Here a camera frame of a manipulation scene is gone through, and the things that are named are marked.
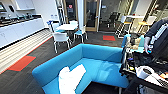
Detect white t-shirt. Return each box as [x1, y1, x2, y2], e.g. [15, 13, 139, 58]
[57, 63, 88, 94]

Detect white chair with blue seat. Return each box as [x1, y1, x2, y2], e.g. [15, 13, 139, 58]
[46, 20, 66, 35]
[72, 24, 90, 45]

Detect large blue sofa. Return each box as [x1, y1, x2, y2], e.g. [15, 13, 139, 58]
[31, 42, 132, 94]

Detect white cafe table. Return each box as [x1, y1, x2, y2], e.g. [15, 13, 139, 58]
[54, 22, 80, 32]

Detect wood-framed glass door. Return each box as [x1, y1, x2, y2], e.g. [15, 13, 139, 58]
[62, 0, 79, 25]
[82, 0, 102, 33]

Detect small blue sofa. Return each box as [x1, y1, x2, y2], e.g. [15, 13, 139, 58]
[120, 32, 147, 55]

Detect white bar stool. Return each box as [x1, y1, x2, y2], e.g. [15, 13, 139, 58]
[114, 14, 130, 38]

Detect white paper roll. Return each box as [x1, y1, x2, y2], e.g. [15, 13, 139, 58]
[135, 65, 157, 82]

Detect white kitchen cabinets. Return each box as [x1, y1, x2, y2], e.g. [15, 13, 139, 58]
[0, 13, 47, 50]

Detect bar stool with yellow seat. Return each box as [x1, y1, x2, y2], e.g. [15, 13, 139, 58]
[137, 15, 157, 36]

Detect person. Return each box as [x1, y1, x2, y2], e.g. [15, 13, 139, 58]
[142, 17, 168, 65]

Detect white upper wall cabinet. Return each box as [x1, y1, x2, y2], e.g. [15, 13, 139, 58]
[14, 0, 37, 11]

